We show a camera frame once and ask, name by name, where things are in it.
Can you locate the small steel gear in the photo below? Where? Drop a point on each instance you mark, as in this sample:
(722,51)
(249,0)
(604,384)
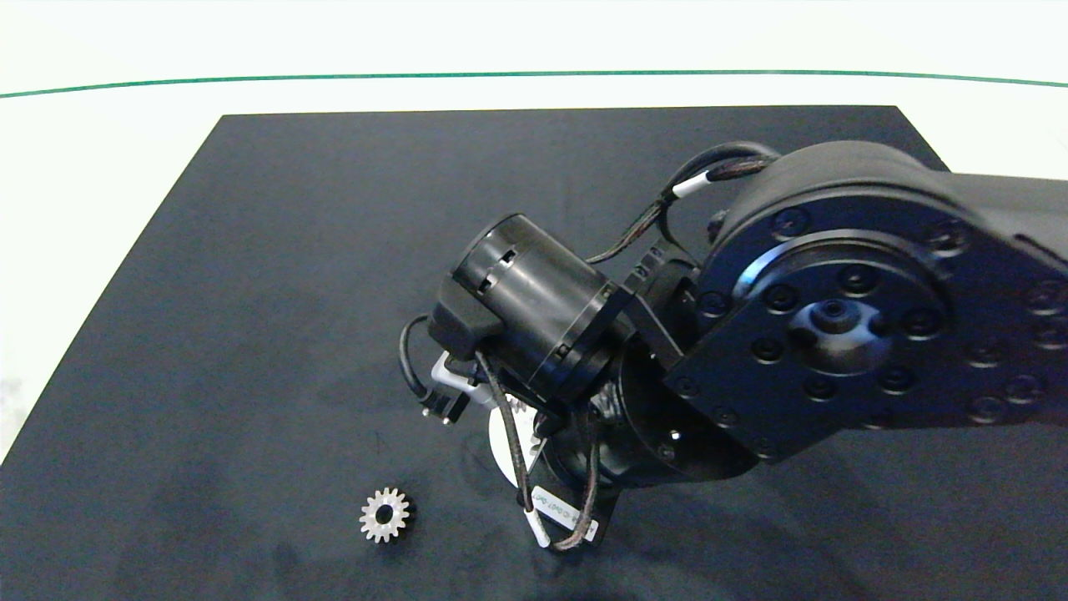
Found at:
(375,508)

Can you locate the round white plate with pins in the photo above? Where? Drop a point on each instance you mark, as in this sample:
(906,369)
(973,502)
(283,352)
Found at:
(501,446)

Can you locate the dark rectangular mat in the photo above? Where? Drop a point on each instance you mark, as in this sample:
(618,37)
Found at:
(250,334)

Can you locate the thin green line tape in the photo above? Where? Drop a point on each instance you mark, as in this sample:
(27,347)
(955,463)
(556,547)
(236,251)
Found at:
(334,78)

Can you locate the black boxy wrist camera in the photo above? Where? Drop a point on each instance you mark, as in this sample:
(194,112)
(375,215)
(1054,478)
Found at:
(463,321)

